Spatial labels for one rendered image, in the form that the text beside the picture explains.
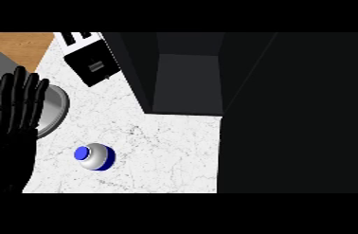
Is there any round grey metal plate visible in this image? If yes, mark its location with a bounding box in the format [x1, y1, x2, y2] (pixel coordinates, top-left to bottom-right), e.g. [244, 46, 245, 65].
[36, 84, 71, 139]

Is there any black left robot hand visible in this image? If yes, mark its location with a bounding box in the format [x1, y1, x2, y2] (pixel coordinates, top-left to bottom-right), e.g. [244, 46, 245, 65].
[0, 65, 51, 194]

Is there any dark grey open cabinet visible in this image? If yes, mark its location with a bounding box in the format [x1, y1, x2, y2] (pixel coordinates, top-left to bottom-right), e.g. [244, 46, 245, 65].
[99, 31, 281, 117]

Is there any black and white toaster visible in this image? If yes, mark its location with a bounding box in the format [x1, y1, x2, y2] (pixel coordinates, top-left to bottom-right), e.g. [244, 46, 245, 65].
[58, 31, 124, 88]

